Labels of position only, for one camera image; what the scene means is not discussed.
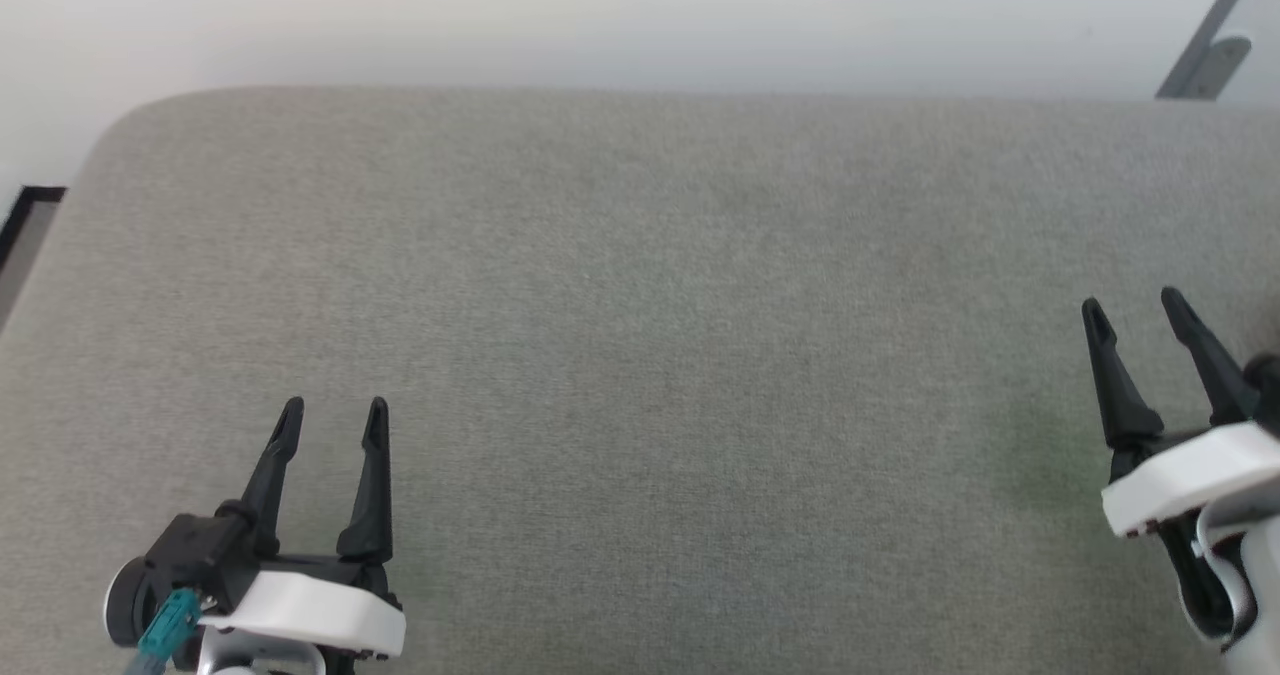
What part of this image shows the grey metal bracket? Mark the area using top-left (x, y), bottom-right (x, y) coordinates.
top-left (1155, 0), bottom-right (1270, 102)

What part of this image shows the grey fabric sofa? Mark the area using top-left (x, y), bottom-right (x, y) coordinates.
top-left (0, 85), bottom-right (1280, 675)

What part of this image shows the black cable teal connector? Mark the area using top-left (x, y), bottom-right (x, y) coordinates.
top-left (122, 589), bottom-right (203, 675)

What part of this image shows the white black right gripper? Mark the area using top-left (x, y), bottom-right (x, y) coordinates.
top-left (1081, 287), bottom-right (1280, 646)

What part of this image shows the black frame strip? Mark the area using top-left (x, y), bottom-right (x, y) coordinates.
top-left (0, 186), bottom-right (68, 268)

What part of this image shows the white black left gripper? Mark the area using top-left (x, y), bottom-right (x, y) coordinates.
top-left (195, 396), bottom-right (407, 675)

